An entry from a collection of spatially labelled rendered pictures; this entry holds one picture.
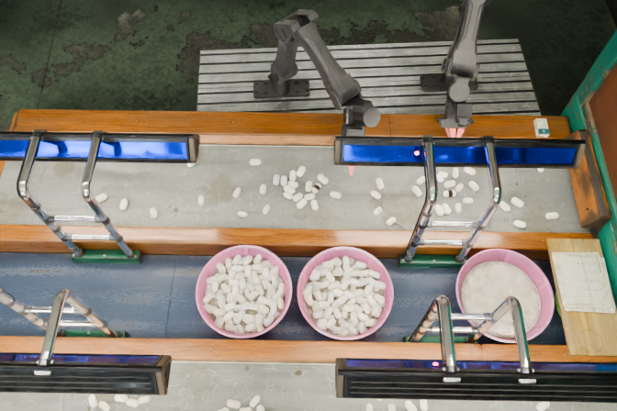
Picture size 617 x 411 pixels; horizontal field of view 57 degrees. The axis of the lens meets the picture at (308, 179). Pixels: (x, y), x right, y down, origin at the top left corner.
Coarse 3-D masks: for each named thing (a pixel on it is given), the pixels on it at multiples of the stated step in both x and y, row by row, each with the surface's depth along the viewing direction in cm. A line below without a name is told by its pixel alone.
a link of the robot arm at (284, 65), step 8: (288, 16) 167; (296, 16) 167; (304, 24) 167; (288, 40) 168; (280, 48) 178; (288, 48) 174; (296, 48) 177; (280, 56) 182; (288, 56) 179; (272, 64) 190; (280, 64) 185; (288, 64) 184; (280, 72) 188; (288, 72) 190; (296, 72) 193; (280, 80) 191
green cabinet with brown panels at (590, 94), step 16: (608, 48) 163; (608, 64) 163; (592, 80) 172; (608, 80) 165; (592, 96) 174; (608, 96) 165; (592, 112) 174; (608, 112) 165; (592, 128) 172; (608, 128) 165; (592, 144) 172; (608, 144) 165; (608, 160) 165; (608, 176) 164; (608, 192) 162
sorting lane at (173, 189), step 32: (224, 160) 182; (288, 160) 182; (320, 160) 182; (0, 192) 177; (32, 192) 177; (64, 192) 177; (96, 192) 177; (128, 192) 177; (160, 192) 177; (192, 192) 177; (224, 192) 177; (256, 192) 177; (320, 192) 177; (352, 192) 177; (384, 192) 177; (480, 192) 177; (512, 192) 177; (544, 192) 177; (32, 224) 171; (64, 224) 171; (96, 224) 171; (128, 224) 171; (160, 224) 171; (192, 224) 171; (224, 224) 171; (256, 224) 171; (288, 224) 171; (320, 224) 171; (352, 224) 171; (384, 224) 171; (512, 224) 171; (544, 224) 171; (576, 224) 171
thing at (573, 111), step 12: (576, 96) 183; (576, 108) 182; (576, 120) 182; (600, 228) 171; (612, 228) 160; (600, 240) 166; (612, 240) 159; (612, 252) 159; (612, 264) 159; (612, 276) 159; (612, 288) 159
